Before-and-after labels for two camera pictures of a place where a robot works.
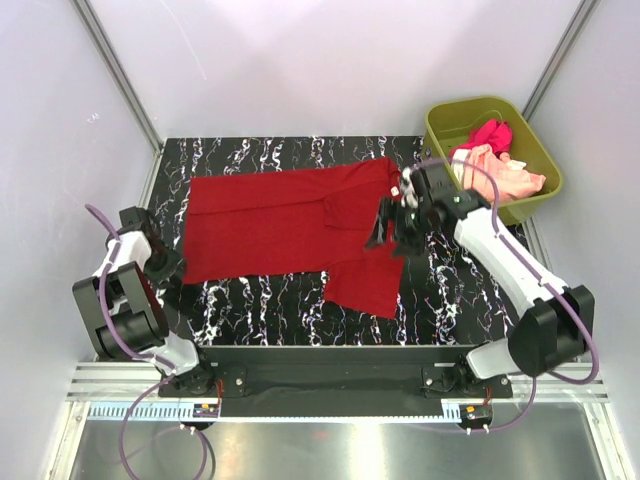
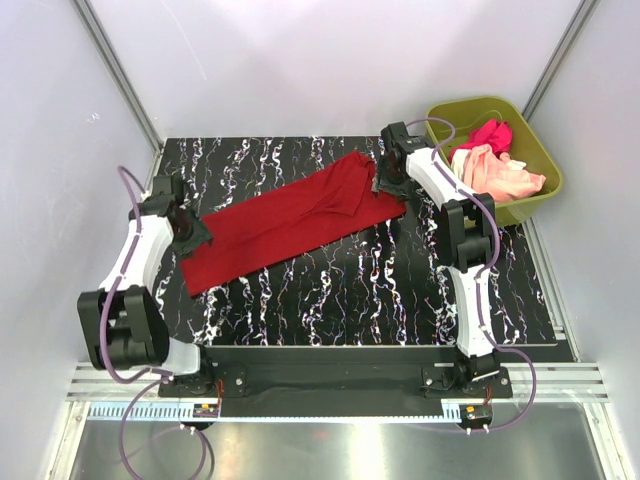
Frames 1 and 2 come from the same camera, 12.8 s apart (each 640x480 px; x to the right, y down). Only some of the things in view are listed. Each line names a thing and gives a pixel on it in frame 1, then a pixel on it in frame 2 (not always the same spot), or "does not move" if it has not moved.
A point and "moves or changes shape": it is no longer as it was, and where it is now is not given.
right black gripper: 392,212 → 403,191
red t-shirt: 317,218 moves or changes shape
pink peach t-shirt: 512,180 does not move
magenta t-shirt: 495,133 does not move
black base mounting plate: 341,372 does not move
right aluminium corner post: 578,24 does not move
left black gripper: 174,263 → 200,236
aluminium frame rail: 122,381 does not move
